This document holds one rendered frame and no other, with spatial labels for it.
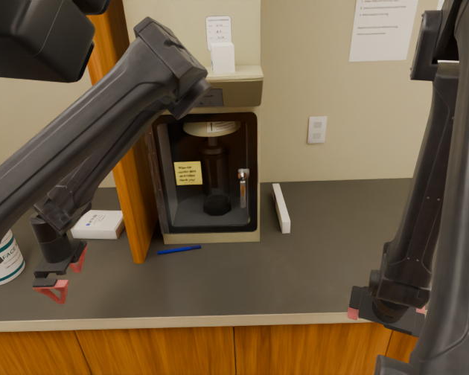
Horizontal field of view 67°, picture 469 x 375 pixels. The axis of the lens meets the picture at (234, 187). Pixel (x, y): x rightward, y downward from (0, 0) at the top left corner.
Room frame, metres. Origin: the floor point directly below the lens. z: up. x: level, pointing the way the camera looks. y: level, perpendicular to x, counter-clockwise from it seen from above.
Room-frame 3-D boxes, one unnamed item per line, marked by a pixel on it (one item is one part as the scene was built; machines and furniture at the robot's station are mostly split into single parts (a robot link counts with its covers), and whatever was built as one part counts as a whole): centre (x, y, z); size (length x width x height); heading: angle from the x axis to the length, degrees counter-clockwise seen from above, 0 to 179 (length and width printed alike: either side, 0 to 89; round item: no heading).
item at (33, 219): (0.60, 0.39, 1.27); 0.07 x 0.06 x 0.07; 157
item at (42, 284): (0.56, 0.39, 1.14); 0.07 x 0.07 x 0.09; 0
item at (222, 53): (0.86, 0.02, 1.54); 0.05 x 0.05 x 0.06; 7
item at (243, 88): (0.87, 0.08, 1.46); 0.32 x 0.12 x 0.10; 89
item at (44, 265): (0.60, 0.39, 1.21); 0.10 x 0.07 x 0.07; 0
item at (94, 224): (1.03, 0.48, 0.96); 0.16 x 0.12 x 0.04; 84
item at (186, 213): (0.92, 0.08, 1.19); 0.30 x 0.01 x 0.40; 89
